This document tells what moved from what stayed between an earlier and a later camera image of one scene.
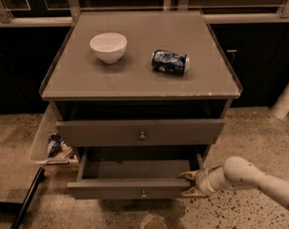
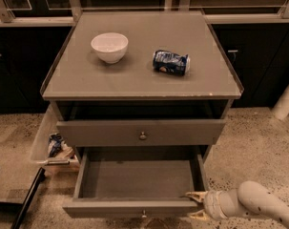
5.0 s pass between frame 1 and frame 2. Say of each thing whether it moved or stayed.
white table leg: stayed
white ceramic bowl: stayed
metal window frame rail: stayed
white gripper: moved
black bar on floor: stayed
